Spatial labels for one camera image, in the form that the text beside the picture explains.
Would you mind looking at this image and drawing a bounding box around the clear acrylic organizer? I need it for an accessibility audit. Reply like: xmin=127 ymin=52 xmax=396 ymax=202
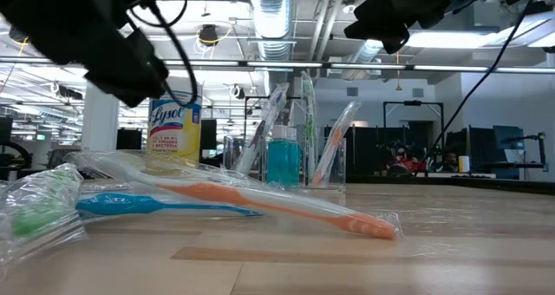
xmin=219 ymin=134 xmax=348 ymax=193

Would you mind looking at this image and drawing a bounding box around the orange toothbrush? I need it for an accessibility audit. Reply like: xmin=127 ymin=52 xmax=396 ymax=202
xmin=310 ymin=100 xmax=362 ymax=188
xmin=64 ymin=150 xmax=404 ymax=241

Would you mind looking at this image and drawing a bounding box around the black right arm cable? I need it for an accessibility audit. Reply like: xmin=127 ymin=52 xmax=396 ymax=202
xmin=415 ymin=0 xmax=539 ymax=177

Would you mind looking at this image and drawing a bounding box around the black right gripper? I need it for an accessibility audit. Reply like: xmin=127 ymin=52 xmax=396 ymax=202
xmin=344 ymin=0 xmax=460 ymax=56

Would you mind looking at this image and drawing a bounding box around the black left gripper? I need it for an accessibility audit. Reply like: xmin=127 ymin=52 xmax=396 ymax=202
xmin=64 ymin=23 xmax=169 ymax=108

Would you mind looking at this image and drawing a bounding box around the silver ventilation duct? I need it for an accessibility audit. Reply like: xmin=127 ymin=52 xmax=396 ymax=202
xmin=247 ymin=0 xmax=297 ymax=97

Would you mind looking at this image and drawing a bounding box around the black background rig frame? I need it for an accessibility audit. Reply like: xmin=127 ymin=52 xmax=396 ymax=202
xmin=382 ymin=100 xmax=445 ymax=174

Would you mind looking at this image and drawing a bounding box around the long LED light bar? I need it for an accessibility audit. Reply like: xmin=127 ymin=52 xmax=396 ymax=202
xmin=0 ymin=56 xmax=555 ymax=74

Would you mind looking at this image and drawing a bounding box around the black camera with yellow cable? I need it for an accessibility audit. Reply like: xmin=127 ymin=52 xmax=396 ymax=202
xmin=198 ymin=23 xmax=220 ymax=45

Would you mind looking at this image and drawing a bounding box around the Lysol wipes canister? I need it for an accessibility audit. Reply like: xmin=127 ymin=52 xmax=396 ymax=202
xmin=146 ymin=75 xmax=204 ymax=163

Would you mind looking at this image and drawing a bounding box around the black cabinet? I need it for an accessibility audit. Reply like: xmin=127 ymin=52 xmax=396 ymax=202
xmin=115 ymin=127 xmax=144 ymax=151
xmin=199 ymin=118 xmax=218 ymax=160

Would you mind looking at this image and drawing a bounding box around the black aluminium table frame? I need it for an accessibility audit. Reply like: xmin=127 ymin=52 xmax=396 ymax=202
xmin=0 ymin=167 xmax=555 ymax=196

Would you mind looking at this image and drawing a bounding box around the teal mouthwash bottle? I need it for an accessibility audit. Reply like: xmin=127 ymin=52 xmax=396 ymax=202
xmin=266 ymin=125 xmax=291 ymax=188
xmin=285 ymin=127 xmax=304 ymax=187

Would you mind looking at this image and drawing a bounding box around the dark computer monitor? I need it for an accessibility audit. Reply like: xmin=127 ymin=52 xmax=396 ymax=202
xmin=493 ymin=124 xmax=526 ymax=164

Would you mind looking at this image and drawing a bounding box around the purple toothbrush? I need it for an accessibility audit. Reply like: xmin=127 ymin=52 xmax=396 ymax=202
xmin=235 ymin=82 xmax=291 ymax=175

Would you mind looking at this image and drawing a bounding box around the black left wrist camera cable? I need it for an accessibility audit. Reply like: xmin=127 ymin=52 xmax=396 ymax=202
xmin=129 ymin=0 xmax=199 ymax=108

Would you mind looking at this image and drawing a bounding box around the person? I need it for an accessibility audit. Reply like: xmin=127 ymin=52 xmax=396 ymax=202
xmin=441 ymin=151 xmax=460 ymax=173
xmin=383 ymin=145 xmax=420 ymax=174

